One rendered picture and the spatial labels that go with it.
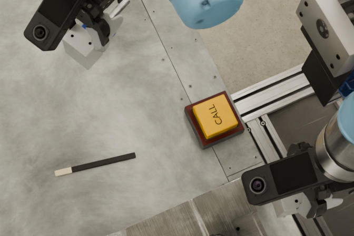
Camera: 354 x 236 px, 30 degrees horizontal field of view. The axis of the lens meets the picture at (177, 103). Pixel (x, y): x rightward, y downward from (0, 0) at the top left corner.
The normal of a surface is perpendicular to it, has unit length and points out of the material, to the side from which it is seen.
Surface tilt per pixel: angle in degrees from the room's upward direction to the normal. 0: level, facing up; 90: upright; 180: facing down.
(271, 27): 0
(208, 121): 0
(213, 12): 90
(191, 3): 44
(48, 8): 31
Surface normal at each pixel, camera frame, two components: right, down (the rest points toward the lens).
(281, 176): -0.42, -0.17
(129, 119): 0.05, -0.35
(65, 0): -0.25, 0.11
